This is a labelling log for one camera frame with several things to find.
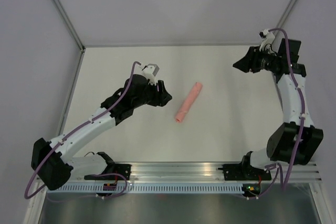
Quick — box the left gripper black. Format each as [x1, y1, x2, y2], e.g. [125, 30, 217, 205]
[133, 79, 172, 109]

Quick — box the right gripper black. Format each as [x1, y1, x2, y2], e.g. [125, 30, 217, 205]
[232, 45, 280, 73]

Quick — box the pink cloth napkin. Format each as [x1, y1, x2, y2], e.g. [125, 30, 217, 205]
[174, 82, 203, 123]

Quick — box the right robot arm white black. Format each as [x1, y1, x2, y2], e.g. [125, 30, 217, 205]
[233, 40, 323, 179]

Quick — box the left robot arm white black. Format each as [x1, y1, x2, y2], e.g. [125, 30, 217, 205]
[31, 74, 172, 190]

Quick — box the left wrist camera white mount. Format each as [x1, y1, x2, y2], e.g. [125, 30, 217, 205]
[140, 63, 160, 86]

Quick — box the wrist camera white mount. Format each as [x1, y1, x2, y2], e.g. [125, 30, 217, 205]
[140, 63, 160, 86]
[259, 29, 275, 51]

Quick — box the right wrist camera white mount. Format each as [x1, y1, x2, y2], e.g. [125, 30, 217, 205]
[259, 29, 275, 51]

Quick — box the aluminium mounting rail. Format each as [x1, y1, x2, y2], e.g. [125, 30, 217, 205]
[70, 162, 322, 183]

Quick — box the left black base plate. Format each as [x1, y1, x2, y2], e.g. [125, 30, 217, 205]
[84, 163, 131, 181]

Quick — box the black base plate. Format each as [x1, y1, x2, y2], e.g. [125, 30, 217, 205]
[84, 163, 131, 181]
[219, 163, 271, 181]

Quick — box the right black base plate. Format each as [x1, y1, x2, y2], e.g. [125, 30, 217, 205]
[219, 163, 271, 181]

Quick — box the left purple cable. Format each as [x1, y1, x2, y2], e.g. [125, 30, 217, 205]
[24, 61, 144, 204]

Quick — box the white slotted cable duct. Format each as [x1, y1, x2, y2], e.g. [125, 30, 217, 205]
[54, 183, 244, 194]

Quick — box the left aluminium frame post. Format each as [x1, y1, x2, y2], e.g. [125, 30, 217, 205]
[51, 0, 85, 52]

